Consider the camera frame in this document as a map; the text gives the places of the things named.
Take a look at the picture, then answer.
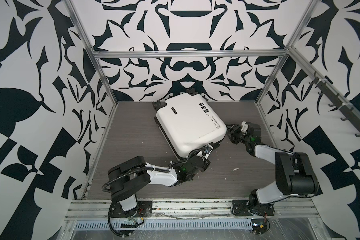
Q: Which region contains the aluminium cage frame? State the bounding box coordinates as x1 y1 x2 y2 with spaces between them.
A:
72 1 360 204

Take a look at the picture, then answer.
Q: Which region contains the wall hook rack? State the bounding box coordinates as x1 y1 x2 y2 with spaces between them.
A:
310 71 360 138

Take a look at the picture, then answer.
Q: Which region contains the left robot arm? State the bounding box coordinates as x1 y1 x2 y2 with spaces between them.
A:
101 146 212 238

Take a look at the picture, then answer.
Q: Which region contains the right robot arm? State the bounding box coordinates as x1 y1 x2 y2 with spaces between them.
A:
227 122 319 217

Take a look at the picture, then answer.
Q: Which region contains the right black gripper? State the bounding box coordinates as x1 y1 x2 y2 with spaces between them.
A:
225 124 252 147

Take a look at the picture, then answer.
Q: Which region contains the black suitcase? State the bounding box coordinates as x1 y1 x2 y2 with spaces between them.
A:
152 88 227 160

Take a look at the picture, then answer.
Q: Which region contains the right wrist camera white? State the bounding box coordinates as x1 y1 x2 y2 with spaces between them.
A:
241 122 249 133

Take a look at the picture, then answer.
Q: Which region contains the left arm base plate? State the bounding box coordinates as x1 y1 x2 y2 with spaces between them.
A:
109 201 153 218

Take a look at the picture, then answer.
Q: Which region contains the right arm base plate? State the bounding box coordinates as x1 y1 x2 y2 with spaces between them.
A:
231 200 275 217

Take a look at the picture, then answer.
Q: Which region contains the white slotted cable duct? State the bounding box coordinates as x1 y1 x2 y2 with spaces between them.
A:
75 219 253 231

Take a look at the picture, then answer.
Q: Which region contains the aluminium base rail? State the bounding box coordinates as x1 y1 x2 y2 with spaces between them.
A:
65 198 320 220

